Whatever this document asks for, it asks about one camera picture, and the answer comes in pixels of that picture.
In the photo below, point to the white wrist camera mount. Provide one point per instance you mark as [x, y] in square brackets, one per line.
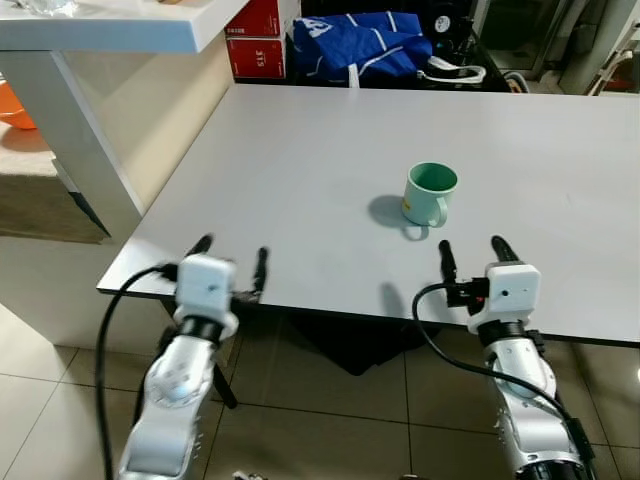
[505, 290]
[205, 285]

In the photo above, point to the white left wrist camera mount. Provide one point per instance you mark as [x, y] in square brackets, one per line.
[205, 285]

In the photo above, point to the beige table cloth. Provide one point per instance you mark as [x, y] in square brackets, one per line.
[40, 190]

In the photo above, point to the black metal leg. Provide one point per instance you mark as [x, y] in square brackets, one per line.
[225, 390]

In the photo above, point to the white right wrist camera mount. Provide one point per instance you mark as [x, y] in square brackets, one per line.
[505, 290]

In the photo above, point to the green ceramic mug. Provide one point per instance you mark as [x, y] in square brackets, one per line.
[425, 200]

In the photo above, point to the red cardboard box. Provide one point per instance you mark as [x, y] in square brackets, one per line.
[257, 58]
[255, 18]

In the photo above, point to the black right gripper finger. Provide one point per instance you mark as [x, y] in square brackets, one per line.
[503, 250]
[449, 262]

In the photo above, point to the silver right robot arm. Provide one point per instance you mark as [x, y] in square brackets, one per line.
[525, 375]

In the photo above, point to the blue fabric bag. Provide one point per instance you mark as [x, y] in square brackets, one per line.
[360, 42]

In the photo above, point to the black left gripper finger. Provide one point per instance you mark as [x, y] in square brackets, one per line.
[261, 270]
[200, 245]

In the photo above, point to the white counter shelf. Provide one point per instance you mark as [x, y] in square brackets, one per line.
[100, 25]

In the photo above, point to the orange plastic bowl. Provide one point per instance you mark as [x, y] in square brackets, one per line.
[12, 108]

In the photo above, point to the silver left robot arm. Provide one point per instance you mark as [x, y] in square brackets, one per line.
[170, 400]

